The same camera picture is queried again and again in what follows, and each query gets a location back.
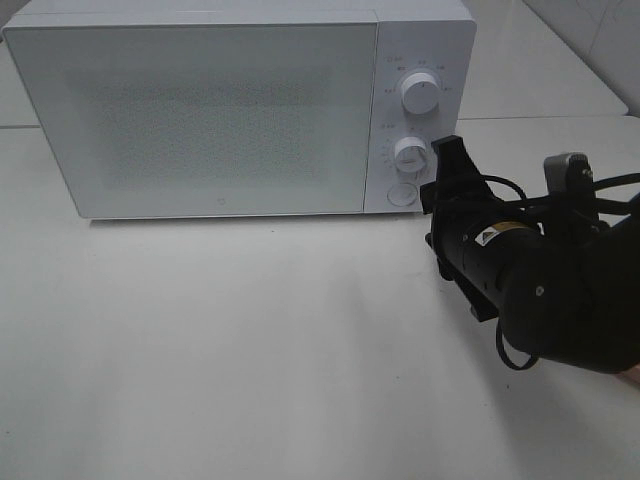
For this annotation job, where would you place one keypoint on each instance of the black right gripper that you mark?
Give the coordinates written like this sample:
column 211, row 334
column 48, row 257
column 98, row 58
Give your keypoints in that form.
column 456, row 201

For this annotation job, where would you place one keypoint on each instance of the round white door button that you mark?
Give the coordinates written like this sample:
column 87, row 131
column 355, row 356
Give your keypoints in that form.
column 402, row 194

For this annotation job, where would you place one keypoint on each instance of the pink plate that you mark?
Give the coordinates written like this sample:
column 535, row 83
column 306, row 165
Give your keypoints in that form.
column 631, row 375

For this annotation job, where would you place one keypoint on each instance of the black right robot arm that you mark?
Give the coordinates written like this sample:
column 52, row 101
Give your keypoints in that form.
column 558, row 274

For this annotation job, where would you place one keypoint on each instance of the white lower microwave knob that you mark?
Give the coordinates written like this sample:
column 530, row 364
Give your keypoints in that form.
column 410, row 155

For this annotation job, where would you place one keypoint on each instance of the white microwave knob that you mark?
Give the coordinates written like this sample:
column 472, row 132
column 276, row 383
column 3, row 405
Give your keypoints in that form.
column 410, row 155
column 420, row 92

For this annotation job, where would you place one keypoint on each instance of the white upper microwave knob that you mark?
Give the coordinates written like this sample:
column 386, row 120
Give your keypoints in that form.
column 420, row 92

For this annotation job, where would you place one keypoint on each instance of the white microwave oven body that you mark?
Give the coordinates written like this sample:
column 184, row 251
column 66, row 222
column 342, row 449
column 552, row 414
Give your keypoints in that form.
column 437, row 38

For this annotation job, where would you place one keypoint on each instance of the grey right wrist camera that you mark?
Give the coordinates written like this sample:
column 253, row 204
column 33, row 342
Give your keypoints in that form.
column 568, row 174

